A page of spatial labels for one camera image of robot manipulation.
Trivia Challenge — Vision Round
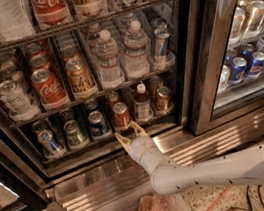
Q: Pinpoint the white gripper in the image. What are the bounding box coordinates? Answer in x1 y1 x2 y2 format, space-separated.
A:
115 121 163 167

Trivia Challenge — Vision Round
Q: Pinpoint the red coke can bottom shelf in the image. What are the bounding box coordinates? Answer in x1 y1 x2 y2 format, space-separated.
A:
112 102 131 128

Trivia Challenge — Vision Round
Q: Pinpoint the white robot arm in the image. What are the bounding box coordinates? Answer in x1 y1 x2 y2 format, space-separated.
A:
115 122 264 195

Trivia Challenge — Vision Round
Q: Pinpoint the blue pepsi can bottom shelf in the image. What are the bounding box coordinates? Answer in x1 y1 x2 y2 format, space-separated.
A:
88 111 111 139

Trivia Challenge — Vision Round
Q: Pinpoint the red can behind coke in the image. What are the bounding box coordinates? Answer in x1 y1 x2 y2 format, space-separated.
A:
105 91 122 109

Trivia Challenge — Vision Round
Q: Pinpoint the brown can bottom shelf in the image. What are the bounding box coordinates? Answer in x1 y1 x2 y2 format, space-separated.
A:
155 86 172 112

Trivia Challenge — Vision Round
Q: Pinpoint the green can bottom shelf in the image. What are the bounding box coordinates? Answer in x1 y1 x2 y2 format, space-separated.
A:
64 120 88 150

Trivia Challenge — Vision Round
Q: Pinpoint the orange can middle shelf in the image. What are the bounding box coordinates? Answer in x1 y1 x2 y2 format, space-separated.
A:
65 59 97 99

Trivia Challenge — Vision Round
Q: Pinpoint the blue white can bottom shelf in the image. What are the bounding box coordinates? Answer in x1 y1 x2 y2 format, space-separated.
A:
37 129 65 158

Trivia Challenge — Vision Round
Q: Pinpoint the red coca-cola can middle shelf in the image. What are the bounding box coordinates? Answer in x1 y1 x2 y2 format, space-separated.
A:
31 68 69 110

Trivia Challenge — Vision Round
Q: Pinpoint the stainless fridge body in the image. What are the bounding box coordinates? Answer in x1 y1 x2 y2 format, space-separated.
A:
0 0 264 211

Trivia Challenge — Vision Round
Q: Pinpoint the slim blue silver can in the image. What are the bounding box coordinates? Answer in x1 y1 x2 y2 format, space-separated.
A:
153 27 171 69

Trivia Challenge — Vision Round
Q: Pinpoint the white silver can middle shelf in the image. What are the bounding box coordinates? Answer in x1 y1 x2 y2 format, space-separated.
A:
0 80 40 122

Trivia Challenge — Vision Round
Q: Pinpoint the glass fridge door right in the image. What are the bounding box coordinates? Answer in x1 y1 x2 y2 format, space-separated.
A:
191 0 264 134

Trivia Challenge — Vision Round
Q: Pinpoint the pepsi can fridge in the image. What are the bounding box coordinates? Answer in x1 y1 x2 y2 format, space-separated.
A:
229 57 247 85
246 52 264 78

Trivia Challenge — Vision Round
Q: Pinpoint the coca-cola bottle top shelf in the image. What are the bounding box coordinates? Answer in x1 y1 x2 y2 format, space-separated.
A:
30 0 67 26

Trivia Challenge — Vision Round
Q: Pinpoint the juice bottle white cap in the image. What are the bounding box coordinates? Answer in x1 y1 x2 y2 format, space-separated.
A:
133 83 151 122

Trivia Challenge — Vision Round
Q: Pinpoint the left clear water bottle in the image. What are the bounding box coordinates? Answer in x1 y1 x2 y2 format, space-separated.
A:
95 29 122 88

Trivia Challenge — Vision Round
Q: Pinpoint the clear water bottle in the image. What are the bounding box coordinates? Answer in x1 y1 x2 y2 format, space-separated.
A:
123 20 150 79
95 29 122 88

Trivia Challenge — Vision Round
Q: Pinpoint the right clear water bottle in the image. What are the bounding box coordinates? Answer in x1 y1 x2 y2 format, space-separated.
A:
123 20 150 79

